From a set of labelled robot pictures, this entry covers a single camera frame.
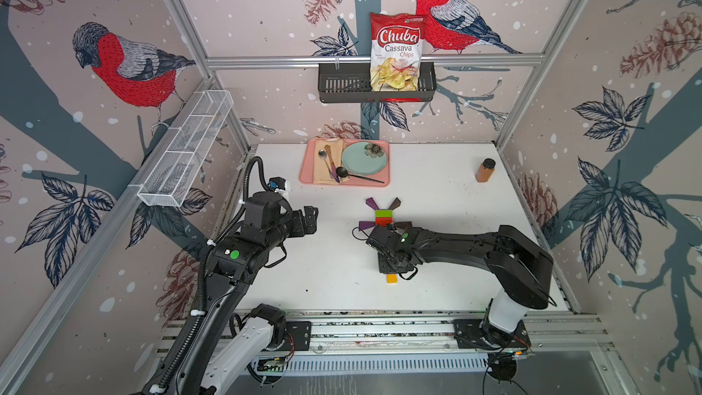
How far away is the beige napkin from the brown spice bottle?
1.90 ft

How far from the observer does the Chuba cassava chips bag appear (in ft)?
2.79

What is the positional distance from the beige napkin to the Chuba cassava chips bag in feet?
1.23

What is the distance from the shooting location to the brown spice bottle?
40.9 inches

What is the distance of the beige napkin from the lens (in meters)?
1.10

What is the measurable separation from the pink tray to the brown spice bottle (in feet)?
1.22

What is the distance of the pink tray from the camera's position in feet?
3.64

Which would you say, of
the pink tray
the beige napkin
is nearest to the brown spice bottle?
the pink tray
